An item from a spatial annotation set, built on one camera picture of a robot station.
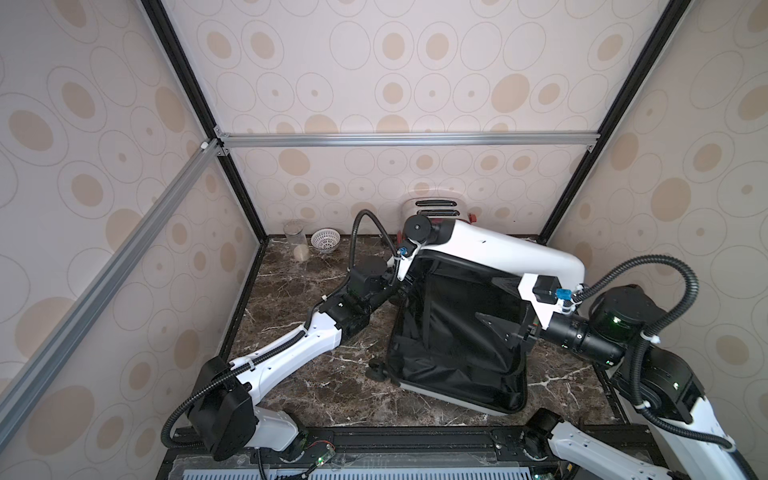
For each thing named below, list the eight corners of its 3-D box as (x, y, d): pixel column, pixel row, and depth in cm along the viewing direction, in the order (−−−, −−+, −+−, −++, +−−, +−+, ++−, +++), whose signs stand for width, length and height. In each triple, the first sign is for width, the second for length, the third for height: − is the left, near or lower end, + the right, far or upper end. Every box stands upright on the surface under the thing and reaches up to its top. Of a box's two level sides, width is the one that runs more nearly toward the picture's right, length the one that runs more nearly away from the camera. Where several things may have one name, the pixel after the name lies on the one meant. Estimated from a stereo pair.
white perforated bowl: (311, 243, 120) (309, 234, 116) (326, 231, 124) (324, 223, 121) (329, 254, 116) (327, 246, 113) (343, 242, 120) (342, 234, 117)
